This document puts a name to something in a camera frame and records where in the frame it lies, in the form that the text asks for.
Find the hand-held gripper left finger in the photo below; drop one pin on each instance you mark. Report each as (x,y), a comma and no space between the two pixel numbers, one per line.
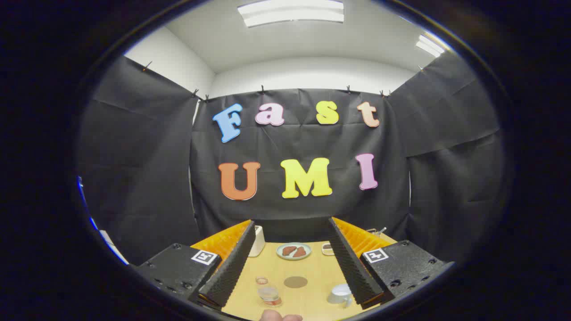
(232,263)

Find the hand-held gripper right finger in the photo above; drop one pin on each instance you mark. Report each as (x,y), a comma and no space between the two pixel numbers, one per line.
(350,263)

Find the white cup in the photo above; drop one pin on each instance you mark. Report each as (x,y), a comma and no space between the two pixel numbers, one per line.
(341,292)

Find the clear plastic juice bottle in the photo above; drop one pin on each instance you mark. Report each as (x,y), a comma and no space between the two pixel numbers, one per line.
(270,295)

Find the round brown coaster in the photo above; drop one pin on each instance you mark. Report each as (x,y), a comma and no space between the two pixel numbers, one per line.
(295,281)

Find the white divided bean tray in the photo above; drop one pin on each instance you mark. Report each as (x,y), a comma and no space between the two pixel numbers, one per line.
(327,248)

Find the white toaster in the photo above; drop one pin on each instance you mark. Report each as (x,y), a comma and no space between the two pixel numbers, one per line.
(258,243)

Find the wooden table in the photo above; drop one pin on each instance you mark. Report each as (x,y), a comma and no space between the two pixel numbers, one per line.
(312,267)

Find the pale green plate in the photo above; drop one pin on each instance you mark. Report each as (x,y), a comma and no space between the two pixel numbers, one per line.
(280,252)

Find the brown meat slice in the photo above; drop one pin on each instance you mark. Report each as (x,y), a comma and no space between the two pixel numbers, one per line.
(300,253)
(289,250)

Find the small ceiling light panel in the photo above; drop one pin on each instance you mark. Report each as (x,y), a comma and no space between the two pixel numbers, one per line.
(429,45)

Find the large ceiling light panel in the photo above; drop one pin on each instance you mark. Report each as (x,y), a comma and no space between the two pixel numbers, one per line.
(290,12)

